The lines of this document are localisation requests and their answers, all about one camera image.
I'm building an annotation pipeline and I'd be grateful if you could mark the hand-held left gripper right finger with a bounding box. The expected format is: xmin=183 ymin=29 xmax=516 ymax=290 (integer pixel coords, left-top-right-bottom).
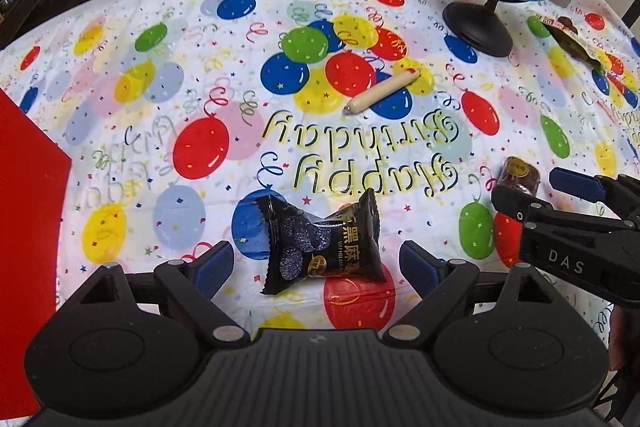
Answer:
xmin=381 ymin=241 xmax=563 ymax=348

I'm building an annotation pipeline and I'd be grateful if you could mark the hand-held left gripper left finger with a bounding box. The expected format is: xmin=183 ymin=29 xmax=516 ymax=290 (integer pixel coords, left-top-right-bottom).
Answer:
xmin=75 ymin=241 xmax=251 ymax=349

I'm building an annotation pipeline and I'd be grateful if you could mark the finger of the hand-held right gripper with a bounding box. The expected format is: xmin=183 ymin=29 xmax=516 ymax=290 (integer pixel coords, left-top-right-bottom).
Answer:
xmin=549 ymin=167 xmax=640 ymax=220
xmin=491 ymin=185 xmax=626 ymax=233

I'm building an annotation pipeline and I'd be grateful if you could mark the dark red candy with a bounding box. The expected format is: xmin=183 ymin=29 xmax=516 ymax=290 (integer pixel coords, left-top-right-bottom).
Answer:
xmin=497 ymin=156 xmax=542 ymax=198

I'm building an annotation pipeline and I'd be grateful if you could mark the black snack packet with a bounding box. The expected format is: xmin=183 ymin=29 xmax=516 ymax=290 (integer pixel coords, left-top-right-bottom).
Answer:
xmin=257 ymin=188 xmax=388 ymax=297

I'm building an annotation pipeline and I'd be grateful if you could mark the person's right forearm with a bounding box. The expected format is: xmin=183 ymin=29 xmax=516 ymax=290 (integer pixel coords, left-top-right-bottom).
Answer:
xmin=607 ymin=302 xmax=640 ymax=413

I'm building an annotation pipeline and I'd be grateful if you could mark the green brown snack packet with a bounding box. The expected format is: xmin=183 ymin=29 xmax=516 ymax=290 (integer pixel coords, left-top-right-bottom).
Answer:
xmin=542 ymin=18 xmax=613 ymax=75

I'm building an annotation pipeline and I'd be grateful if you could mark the tan sausage stick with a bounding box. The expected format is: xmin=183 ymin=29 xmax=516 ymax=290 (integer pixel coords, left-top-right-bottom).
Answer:
xmin=342 ymin=69 xmax=422 ymax=116

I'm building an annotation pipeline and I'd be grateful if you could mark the balloon print tablecloth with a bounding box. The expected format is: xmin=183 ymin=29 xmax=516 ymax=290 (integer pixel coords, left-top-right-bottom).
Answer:
xmin=0 ymin=0 xmax=640 ymax=408

